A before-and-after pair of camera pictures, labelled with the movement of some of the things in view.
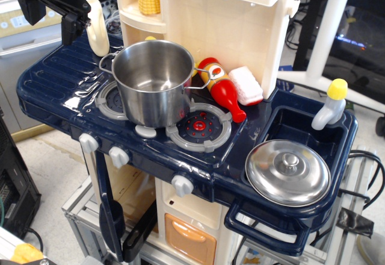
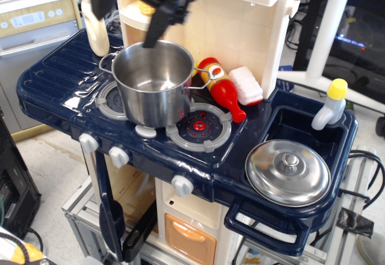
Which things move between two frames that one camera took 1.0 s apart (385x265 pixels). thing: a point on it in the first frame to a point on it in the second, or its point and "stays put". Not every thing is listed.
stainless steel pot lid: [287, 173] stays put
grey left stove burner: [109, 102] stays put
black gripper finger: [71, 27] to [169, 13]
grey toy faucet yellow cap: [334, 106] stays put
